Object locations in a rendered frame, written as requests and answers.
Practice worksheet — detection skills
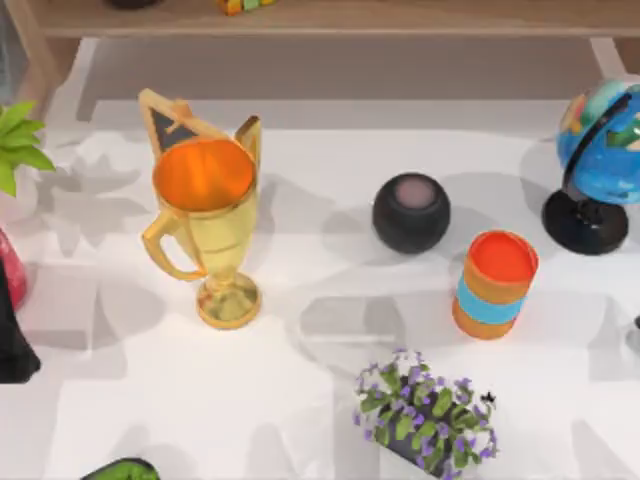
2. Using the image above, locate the green leafy plant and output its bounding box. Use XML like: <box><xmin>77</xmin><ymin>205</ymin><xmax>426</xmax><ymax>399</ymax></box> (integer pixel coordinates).
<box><xmin>0</xmin><ymin>101</ymin><xmax>57</xmax><ymax>197</ymax></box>

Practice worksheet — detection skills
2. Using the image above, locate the gold trophy cup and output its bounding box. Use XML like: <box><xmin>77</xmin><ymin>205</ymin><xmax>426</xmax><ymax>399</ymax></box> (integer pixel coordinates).
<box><xmin>137</xmin><ymin>88</ymin><xmax>264</xmax><ymax>330</ymax></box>

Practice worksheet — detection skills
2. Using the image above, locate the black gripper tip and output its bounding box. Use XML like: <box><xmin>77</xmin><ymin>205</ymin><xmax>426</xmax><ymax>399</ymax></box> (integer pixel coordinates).
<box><xmin>0</xmin><ymin>257</ymin><xmax>42</xmax><ymax>385</ymax></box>

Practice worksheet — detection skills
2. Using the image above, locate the blue globe on black stand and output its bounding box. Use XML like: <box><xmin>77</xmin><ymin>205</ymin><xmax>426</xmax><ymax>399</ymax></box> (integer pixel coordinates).
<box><xmin>542</xmin><ymin>79</ymin><xmax>640</xmax><ymax>256</ymax></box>

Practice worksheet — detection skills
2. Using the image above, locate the black round speaker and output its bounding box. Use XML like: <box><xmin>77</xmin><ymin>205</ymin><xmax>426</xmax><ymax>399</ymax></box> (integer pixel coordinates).
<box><xmin>371</xmin><ymin>172</ymin><xmax>452</xmax><ymax>256</ymax></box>

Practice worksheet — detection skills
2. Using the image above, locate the purple flower plant pot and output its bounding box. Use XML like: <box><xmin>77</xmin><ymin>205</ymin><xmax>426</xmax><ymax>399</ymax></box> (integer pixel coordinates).
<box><xmin>353</xmin><ymin>348</ymin><xmax>500</xmax><ymax>480</ymax></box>

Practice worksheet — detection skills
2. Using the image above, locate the green plant in black pot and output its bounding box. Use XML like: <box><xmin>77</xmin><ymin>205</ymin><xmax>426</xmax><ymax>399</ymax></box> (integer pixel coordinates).
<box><xmin>79</xmin><ymin>456</ymin><xmax>161</xmax><ymax>480</ymax></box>

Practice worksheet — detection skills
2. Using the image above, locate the wooden shelf unit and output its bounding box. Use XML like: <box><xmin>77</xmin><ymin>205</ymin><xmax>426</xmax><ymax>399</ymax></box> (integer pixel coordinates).
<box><xmin>2</xmin><ymin>0</ymin><xmax>640</xmax><ymax>119</ymax></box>

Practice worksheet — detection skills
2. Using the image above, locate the red object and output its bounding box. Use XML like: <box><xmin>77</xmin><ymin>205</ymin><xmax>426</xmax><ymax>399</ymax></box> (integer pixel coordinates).
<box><xmin>0</xmin><ymin>228</ymin><xmax>28</xmax><ymax>311</ymax></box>

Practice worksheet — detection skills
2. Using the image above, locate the orange and blue cup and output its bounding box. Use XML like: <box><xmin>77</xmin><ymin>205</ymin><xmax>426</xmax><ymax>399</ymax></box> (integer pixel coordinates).
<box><xmin>451</xmin><ymin>229</ymin><xmax>540</xmax><ymax>341</ymax></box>

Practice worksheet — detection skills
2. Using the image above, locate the colourful block toy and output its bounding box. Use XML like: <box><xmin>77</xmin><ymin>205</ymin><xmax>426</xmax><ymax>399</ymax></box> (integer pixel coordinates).
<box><xmin>216</xmin><ymin>0</ymin><xmax>279</xmax><ymax>17</ymax></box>

